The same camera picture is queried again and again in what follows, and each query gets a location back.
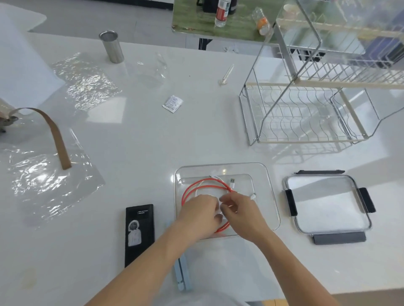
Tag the person's right hand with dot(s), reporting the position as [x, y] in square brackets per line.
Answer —
[247, 220]

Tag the person's left hand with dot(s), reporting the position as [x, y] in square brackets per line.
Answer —
[195, 220]

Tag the person's left fingers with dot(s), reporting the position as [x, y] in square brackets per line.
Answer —
[213, 206]

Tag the person's right thumb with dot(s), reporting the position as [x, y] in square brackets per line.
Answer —
[228, 210]

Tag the person's right forearm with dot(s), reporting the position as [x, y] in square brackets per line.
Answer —
[293, 271]

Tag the person's left forearm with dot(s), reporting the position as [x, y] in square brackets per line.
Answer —
[145, 268]

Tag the clear plastic container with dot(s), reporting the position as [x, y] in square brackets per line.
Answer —
[268, 195]

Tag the light blue folding stand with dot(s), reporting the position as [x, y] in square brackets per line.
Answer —
[183, 274]

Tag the black flat box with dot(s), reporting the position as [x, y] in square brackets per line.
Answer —
[139, 236]

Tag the clear lid with black clips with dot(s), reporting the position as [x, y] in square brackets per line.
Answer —
[328, 205]

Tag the white sachet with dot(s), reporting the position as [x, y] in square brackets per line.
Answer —
[173, 104]

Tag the wrapped white stick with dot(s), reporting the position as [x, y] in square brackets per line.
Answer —
[226, 75]

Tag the small clear plastic wrapper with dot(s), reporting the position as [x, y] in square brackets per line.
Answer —
[153, 71]

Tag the large clear plastic bag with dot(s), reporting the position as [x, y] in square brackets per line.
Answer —
[50, 182]

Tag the crinkled clear plastic bag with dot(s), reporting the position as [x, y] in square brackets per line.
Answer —
[86, 82]

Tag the green table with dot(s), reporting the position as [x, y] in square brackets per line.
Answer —
[243, 26]

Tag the steel cup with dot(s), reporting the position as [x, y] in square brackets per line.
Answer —
[113, 47]

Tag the orange label plastic bottle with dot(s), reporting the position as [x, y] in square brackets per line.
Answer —
[262, 22]

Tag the red label plastic bottle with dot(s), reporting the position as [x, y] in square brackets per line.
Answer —
[222, 12]

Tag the white cup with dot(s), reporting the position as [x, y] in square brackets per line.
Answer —
[291, 12]

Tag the dark blue boxes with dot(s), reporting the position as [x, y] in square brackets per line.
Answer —
[386, 52]

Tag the beige bag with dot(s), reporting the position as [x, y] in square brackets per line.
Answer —
[6, 118]

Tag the white sheet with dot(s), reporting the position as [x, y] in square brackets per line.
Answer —
[22, 63]

